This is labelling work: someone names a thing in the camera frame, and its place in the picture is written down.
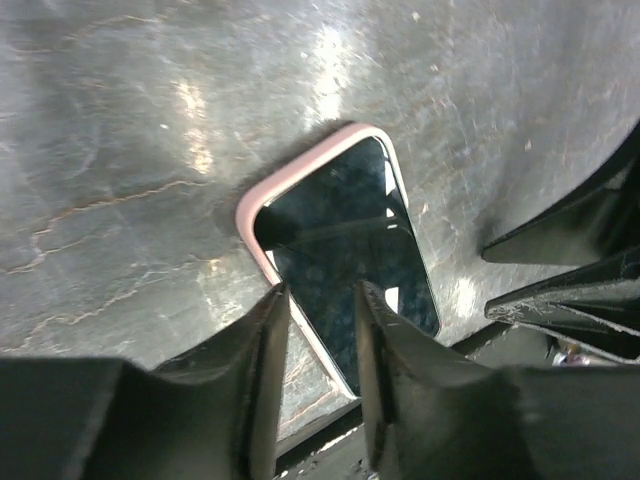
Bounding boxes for teal-edged black phone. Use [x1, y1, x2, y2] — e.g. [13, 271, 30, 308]
[252, 135, 441, 396]

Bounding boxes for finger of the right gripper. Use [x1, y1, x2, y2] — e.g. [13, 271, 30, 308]
[481, 126, 639, 266]
[485, 259, 639, 363]

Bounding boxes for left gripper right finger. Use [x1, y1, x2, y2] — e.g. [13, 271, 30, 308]
[354, 282, 639, 479]

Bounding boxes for pink phone case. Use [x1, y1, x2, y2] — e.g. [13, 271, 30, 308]
[234, 121, 442, 399]

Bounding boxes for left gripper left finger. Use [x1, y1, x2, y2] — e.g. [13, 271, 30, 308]
[1, 284, 290, 479]

